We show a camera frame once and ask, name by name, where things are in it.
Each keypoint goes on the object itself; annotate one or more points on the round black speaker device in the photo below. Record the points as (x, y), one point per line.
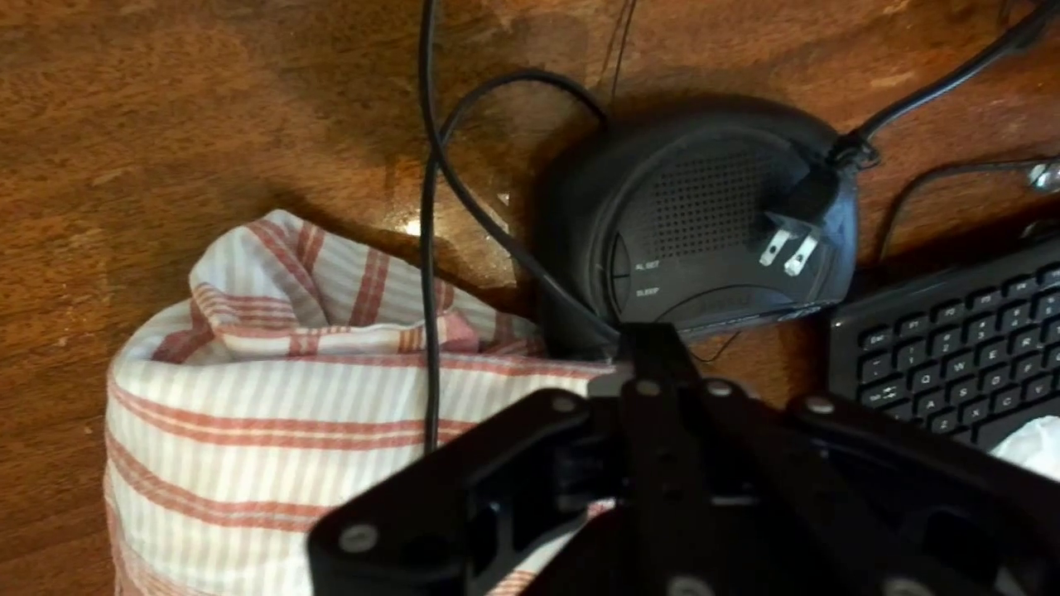
(706, 218)

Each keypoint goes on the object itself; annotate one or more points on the white paper sheet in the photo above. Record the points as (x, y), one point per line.
(1036, 447)

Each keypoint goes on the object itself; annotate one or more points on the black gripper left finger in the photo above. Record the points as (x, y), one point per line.
(471, 512)

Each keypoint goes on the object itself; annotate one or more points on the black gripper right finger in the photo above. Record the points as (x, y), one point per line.
(821, 497)

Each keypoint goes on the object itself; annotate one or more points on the black computer keyboard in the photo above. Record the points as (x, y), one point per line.
(967, 353)

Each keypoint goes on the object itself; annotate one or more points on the red striped white cloth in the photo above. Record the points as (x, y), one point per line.
(294, 376)

